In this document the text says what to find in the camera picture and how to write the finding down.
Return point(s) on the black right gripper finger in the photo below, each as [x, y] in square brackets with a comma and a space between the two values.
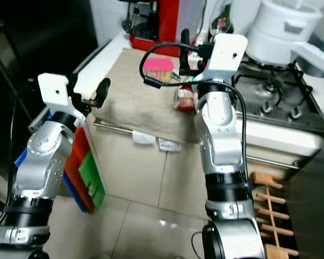
[184, 41]

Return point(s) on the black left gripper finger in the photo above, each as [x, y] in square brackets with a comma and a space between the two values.
[103, 89]

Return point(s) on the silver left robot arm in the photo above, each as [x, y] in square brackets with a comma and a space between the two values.
[43, 156]

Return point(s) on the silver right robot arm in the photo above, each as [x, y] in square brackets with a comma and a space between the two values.
[221, 140]

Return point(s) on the black fridge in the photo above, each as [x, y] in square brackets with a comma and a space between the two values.
[32, 38]

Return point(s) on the red coffee machine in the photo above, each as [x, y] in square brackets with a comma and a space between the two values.
[163, 27]

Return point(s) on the beige counter mat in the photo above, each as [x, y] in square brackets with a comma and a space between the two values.
[135, 108]

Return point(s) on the pink lidded food container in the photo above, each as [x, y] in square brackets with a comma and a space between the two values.
[156, 65]

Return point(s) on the red white food bag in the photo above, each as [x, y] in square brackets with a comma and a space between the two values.
[183, 100]

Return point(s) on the red cutting board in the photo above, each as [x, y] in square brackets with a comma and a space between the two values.
[75, 156]

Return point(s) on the white paper label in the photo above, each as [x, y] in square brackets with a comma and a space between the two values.
[169, 145]
[144, 137]

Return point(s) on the green cutting board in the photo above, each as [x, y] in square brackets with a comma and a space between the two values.
[92, 178]

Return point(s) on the black gas stove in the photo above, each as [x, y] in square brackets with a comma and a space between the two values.
[275, 102]

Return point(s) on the white kitchen counter cabinet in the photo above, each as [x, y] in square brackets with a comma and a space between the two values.
[151, 172]

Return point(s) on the white cooking pot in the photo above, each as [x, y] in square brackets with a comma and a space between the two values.
[286, 27]

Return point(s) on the wooden peg rack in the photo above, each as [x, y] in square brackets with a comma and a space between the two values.
[264, 181]

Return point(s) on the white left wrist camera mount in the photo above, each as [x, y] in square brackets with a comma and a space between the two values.
[54, 91]

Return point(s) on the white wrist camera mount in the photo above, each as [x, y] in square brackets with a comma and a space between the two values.
[54, 91]
[229, 54]

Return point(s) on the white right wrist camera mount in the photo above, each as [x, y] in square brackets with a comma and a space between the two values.
[229, 54]

